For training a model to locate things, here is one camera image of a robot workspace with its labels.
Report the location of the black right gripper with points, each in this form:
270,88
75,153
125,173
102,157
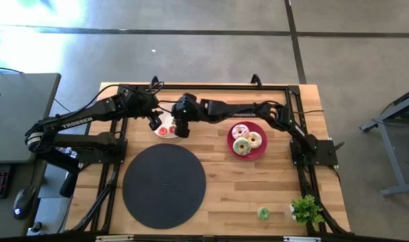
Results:
187,109

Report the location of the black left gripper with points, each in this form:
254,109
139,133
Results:
138,101

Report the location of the pink frosted toy donut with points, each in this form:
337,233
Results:
171,130
160,131

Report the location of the green frosted toy donut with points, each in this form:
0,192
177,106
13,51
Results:
246,150

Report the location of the yellow frosted toy donut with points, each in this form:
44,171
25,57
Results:
258,136

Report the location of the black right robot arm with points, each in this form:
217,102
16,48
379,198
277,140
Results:
244,108

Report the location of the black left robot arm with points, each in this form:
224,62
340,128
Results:
80,119

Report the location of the white round plate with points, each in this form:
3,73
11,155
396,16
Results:
166,118

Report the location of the round dark woven placemat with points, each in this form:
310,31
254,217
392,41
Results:
164,186

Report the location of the pink round plate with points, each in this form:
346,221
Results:
258,153

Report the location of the small green donut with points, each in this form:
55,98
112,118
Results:
259,213

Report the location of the grey desk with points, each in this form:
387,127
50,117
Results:
19,111

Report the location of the small green potted plant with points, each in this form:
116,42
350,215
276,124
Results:
306,210

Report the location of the black computer mouse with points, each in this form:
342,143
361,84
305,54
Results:
23,201

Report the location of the grey metal table frame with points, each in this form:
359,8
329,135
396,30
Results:
388,148

